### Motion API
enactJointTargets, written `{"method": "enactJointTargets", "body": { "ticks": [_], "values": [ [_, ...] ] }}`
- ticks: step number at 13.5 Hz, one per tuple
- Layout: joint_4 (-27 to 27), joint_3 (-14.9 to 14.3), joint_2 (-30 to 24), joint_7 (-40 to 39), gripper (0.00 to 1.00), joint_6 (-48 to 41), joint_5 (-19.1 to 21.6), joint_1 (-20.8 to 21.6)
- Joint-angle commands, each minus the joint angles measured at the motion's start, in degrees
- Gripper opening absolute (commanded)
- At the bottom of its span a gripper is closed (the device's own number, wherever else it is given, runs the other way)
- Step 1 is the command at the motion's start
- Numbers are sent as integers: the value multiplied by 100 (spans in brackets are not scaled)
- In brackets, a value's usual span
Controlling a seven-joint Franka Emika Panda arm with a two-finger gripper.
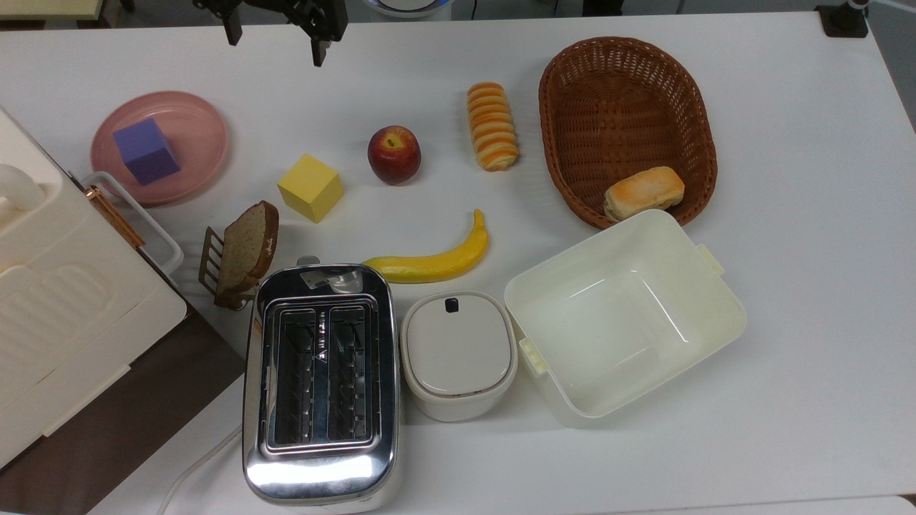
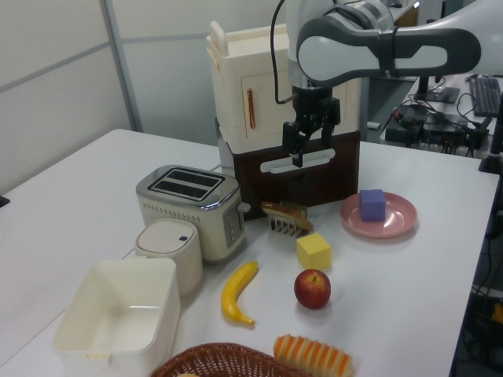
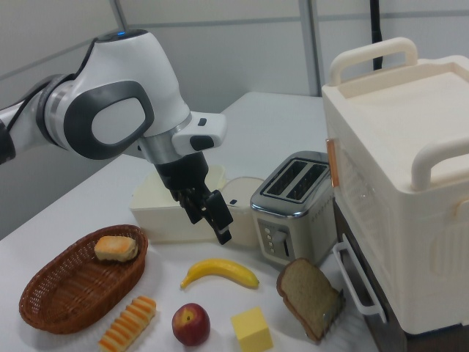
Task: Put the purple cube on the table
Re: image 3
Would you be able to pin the yellow banana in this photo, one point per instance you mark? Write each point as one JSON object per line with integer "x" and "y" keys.
{"x": 223, "y": 271}

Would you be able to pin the brown wicker basket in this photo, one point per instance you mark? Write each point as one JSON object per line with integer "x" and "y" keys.
{"x": 69, "y": 286}

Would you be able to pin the silver two-slot toaster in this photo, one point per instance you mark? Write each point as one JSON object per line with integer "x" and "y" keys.
{"x": 289, "y": 216}

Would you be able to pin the white rectangular plastic box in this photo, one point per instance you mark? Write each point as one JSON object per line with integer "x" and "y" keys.
{"x": 161, "y": 216}

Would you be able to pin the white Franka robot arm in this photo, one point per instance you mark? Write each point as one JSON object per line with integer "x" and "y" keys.
{"x": 117, "y": 80}

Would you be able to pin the toasted bread roll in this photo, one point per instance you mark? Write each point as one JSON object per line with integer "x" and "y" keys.
{"x": 115, "y": 248}

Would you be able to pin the black pole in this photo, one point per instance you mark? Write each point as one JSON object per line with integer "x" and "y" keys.
{"x": 375, "y": 33}

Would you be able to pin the small white lidded bin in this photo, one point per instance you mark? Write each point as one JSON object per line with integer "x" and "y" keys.
{"x": 242, "y": 205}

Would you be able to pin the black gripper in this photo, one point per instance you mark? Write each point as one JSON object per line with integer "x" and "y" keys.
{"x": 181, "y": 172}

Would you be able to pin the dark brown cabinet drawer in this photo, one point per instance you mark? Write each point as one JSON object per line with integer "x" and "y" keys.
{"x": 381, "y": 304}

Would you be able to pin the orange striped toy pastry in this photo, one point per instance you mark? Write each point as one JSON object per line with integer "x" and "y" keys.
{"x": 128, "y": 322}

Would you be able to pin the brown bread slice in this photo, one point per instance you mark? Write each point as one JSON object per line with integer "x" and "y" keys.
{"x": 306, "y": 293}

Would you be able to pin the yellow foam cube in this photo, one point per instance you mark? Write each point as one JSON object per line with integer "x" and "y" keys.
{"x": 253, "y": 330}

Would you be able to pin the cream toy kitchen cabinet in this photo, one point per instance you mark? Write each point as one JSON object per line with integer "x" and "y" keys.
{"x": 395, "y": 183}

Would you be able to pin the red apple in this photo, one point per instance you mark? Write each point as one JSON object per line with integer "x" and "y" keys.
{"x": 190, "y": 324}

